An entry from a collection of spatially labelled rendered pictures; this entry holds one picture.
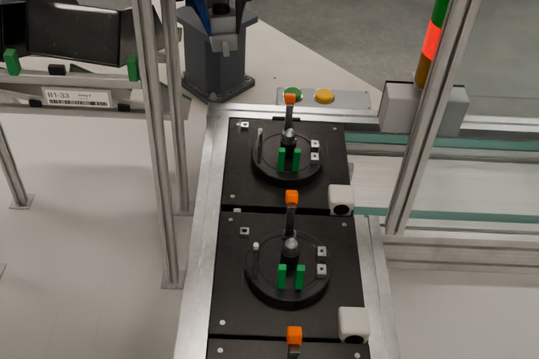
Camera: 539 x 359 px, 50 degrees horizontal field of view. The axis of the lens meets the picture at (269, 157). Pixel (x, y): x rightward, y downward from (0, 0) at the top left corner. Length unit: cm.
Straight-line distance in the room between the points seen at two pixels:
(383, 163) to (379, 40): 216
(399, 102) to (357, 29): 256
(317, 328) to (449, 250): 32
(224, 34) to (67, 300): 53
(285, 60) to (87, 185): 64
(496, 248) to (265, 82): 71
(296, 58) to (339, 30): 181
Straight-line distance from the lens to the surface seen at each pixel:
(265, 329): 91
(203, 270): 98
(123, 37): 80
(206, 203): 108
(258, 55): 160
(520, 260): 119
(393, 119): 91
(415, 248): 110
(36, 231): 121
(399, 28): 351
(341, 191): 107
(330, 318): 93
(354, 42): 331
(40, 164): 134
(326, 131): 121
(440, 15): 81
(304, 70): 156
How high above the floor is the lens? 176
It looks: 44 degrees down
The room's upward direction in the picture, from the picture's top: 4 degrees clockwise
